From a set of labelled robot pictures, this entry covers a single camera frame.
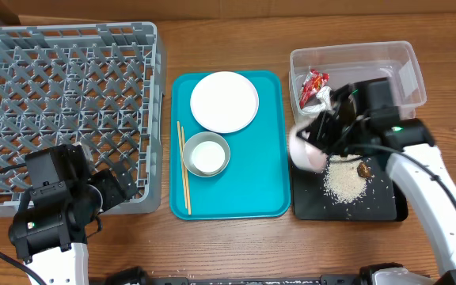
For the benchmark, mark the white cup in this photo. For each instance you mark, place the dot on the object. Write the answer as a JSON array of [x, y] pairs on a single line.
[[208, 157]]

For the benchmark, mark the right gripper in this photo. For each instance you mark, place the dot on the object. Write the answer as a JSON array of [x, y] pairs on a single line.
[[329, 129]]

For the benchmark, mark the wooden chopstick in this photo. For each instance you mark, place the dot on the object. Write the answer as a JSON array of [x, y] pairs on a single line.
[[180, 149], [186, 178]]

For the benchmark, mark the large white plate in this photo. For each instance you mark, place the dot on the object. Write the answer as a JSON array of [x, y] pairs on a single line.
[[224, 102]]

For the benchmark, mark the grey bowl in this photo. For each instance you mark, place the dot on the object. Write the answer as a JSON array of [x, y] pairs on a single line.
[[199, 138]]

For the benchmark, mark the pile of rice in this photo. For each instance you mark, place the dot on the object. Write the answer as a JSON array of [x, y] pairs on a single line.
[[342, 181]]

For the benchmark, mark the small white plate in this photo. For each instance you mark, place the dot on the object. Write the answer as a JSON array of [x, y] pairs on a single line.
[[303, 155]]

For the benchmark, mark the teal serving tray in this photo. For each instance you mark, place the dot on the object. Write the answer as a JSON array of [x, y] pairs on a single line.
[[256, 181]]

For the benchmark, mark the brown food scrap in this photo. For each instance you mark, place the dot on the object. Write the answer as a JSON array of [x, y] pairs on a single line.
[[364, 170]]

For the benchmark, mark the red snack wrapper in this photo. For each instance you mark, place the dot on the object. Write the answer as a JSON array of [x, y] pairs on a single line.
[[314, 81]]

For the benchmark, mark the grey dish rack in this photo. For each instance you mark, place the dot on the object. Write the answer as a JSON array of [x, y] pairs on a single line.
[[101, 85]]

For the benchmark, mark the black tray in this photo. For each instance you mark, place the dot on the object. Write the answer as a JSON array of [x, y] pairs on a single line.
[[383, 201]]

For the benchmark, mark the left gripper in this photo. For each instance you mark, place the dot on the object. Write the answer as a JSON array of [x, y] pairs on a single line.
[[115, 194]]

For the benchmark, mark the clear plastic bin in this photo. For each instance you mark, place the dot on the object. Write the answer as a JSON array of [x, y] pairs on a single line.
[[350, 63]]

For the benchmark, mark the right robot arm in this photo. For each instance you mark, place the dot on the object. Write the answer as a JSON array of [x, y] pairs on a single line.
[[414, 163]]

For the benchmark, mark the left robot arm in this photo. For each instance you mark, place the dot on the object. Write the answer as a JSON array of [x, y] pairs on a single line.
[[48, 231]]

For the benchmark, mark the white napkin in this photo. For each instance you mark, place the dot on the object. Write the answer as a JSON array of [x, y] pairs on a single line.
[[321, 102]]

